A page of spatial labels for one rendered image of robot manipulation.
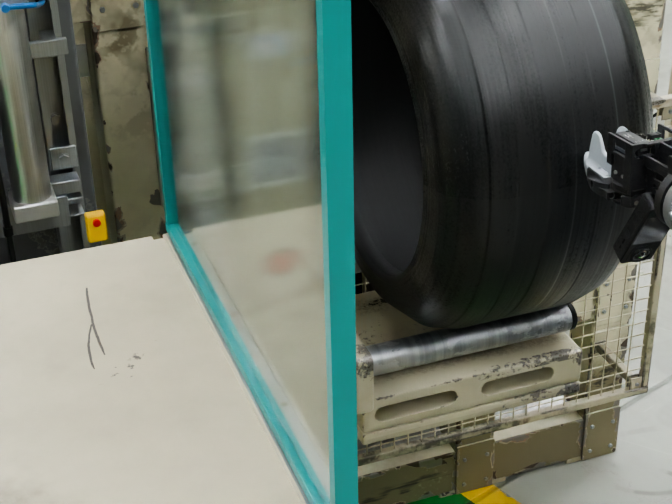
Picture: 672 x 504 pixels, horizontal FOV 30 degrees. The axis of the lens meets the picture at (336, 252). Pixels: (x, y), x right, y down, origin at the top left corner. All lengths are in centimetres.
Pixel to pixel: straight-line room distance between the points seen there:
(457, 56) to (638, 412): 185
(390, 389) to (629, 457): 138
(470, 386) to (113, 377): 80
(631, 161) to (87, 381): 66
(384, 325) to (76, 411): 100
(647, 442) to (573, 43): 172
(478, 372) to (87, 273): 72
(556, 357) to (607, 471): 119
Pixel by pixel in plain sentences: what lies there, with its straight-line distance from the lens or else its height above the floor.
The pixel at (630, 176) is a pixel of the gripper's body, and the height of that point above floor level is 130.
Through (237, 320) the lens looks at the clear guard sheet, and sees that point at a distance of 117.
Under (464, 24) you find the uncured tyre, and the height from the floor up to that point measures 141.
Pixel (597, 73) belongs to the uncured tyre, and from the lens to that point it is 162.
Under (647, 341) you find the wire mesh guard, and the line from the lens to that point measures 275.
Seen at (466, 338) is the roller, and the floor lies 91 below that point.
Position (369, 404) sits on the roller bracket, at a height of 87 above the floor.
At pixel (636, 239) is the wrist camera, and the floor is 122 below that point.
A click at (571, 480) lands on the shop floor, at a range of 304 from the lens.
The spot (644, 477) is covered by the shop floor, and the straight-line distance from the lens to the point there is 308.
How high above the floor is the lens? 194
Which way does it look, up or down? 30 degrees down
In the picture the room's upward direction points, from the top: 1 degrees counter-clockwise
